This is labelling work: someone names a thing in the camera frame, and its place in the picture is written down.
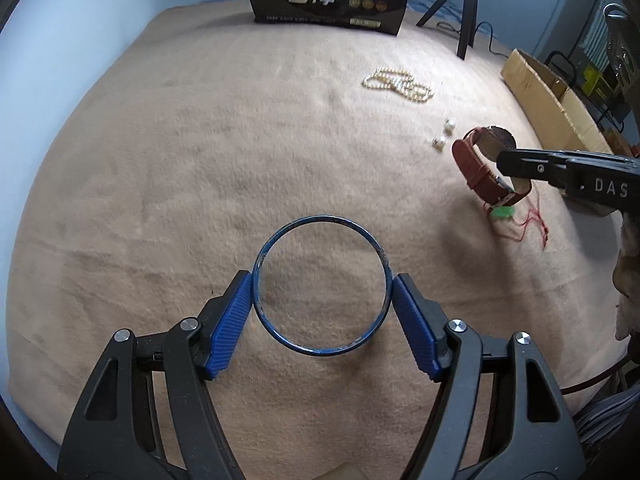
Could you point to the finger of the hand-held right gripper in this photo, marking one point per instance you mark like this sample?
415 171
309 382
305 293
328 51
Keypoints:
550 166

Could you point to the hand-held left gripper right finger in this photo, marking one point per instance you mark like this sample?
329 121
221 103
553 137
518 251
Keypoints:
413 317

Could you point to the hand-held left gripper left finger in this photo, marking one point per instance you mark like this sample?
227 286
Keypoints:
231 317

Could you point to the brown leather wristwatch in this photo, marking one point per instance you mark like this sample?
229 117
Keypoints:
475 170

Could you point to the cardboard box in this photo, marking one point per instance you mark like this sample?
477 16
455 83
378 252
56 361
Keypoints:
555 95

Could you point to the black metal rack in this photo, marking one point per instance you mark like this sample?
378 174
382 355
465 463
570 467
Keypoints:
600 75

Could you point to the pearl earring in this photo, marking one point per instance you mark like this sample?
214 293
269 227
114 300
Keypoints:
450 126
438 142

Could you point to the beige blanket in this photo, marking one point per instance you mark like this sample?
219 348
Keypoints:
250 160

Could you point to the black tripod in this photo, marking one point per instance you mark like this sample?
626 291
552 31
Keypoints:
467 5

